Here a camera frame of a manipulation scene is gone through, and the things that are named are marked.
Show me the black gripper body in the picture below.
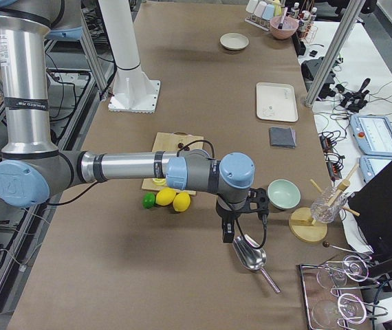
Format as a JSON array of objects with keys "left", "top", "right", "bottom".
[{"left": 216, "top": 188, "right": 269, "bottom": 220}]

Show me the cream round plate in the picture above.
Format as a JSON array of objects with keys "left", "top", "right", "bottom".
[{"left": 219, "top": 32, "right": 249, "bottom": 51}]

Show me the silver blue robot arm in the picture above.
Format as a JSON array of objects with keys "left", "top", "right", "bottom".
[{"left": 0, "top": 1, "right": 269, "bottom": 243}]

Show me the cream rectangular tray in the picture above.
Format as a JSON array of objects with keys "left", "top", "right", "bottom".
[{"left": 256, "top": 82, "right": 298, "bottom": 122}]

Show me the mint green bowl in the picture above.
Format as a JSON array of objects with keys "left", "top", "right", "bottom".
[{"left": 267, "top": 179, "right": 301, "bottom": 210}]

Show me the metal scoop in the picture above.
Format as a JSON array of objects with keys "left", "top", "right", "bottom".
[{"left": 232, "top": 234, "right": 281, "bottom": 294}]

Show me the wooden cup stand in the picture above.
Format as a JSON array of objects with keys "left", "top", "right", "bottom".
[{"left": 289, "top": 164, "right": 360, "bottom": 243}]

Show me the yellow lemon outer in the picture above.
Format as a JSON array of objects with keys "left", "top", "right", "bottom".
[{"left": 173, "top": 192, "right": 191, "bottom": 212}]

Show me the clear glass cup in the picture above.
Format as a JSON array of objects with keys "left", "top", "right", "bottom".
[{"left": 311, "top": 186, "right": 347, "bottom": 223}]

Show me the grey folded cloth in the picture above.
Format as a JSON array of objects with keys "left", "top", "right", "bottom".
[{"left": 269, "top": 126, "right": 296, "bottom": 149}]

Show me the yellow lemon near lime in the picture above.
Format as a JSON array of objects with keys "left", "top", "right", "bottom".
[{"left": 155, "top": 188, "right": 177, "bottom": 206}]

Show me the lemon slice upper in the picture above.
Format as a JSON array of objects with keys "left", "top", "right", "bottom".
[{"left": 152, "top": 178, "right": 166, "bottom": 186}]

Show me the green lime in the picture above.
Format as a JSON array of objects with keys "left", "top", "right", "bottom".
[{"left": 142, "top": 192, "right": 156, "bottom": 209}]

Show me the bamboo cutting board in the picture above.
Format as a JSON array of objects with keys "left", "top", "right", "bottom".
[{"left": 141, "top": 132, "right": 204, "bottom": 192}]

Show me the lower teach pendant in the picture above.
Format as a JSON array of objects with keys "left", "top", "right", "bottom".
[{"left": 359, "top": 155, "right": 392, "bottom": 184}]

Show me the teach pendant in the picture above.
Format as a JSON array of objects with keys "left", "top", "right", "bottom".
[
  {"left": 359, "top": 155, "right": 392, "bottom": 184},
  {"left": 349, "top": 114, "right": 392, "bottom": 157}
]

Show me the black monitor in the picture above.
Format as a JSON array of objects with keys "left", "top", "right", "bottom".
[{"left": 349, "top": 162, "right": 392, "bottom": 256}]

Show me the upper teach pendant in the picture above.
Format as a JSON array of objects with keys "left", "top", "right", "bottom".
[{"left": 349, "top": 114, "right": 392, "bottom": 157}]

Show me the pink mixing bowl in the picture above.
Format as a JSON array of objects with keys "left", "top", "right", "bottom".
[{"left": 270, "top": 16, "right": 298, "bottom": 40}]

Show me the bottle rack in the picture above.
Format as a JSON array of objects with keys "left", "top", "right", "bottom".
[{"left": 289, "top": 1, "right": 318, "bottom": 44}]

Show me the pastel cups rack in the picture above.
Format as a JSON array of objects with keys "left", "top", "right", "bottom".
[{"left": 244, "top": 0, "right": 283, "bottom": 31}]

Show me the wire glass rack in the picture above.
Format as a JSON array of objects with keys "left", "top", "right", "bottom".
[{"left": 298, "top": 254, "right": 388, "bottom": 329}]

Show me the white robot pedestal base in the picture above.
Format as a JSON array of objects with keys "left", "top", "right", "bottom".
[{"left": 99, "top": 0, "right": 161, "bottom": 113}]

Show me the aluminium frame post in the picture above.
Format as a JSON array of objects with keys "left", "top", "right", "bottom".
[{"left": 304, "top": 0, "right": 365, "bottom": 108}]

